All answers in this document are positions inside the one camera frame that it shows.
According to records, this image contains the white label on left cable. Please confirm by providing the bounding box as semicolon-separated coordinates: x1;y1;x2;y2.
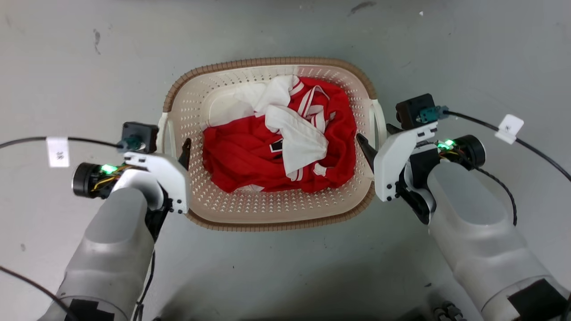
46;136;70;169

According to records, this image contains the red and white jersey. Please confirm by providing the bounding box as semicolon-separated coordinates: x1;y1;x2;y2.
202;75;357;194

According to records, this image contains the thin black right gripper cable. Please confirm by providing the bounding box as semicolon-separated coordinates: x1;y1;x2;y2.
462;154;518;226

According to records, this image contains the white label on cable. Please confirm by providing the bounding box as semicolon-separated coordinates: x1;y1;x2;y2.
46;136;70;169
494;114;525;145

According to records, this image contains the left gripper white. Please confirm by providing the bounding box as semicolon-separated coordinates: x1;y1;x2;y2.
72;138;193;215

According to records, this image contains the black cable of camera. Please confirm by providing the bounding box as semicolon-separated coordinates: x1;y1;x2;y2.
0;136;126;150
446;110;571;182

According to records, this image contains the white label on right cable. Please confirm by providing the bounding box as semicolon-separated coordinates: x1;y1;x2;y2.
494;114;525;145

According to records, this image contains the cream laundry basket brown rim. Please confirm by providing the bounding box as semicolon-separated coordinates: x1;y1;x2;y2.
157;57;388;232

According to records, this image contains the black cable on floor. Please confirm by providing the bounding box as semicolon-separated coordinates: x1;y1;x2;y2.
0;266;68;321

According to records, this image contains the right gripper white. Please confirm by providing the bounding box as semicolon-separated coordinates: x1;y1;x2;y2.
356;120;486;225

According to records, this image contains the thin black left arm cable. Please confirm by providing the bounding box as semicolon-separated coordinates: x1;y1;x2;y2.
133;250;157;321

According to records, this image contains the black cable of left camera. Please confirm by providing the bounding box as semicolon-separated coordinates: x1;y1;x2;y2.
0;136;126;150

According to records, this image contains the black cable of right camera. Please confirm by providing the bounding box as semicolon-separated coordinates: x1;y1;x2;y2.
446;110;571;182

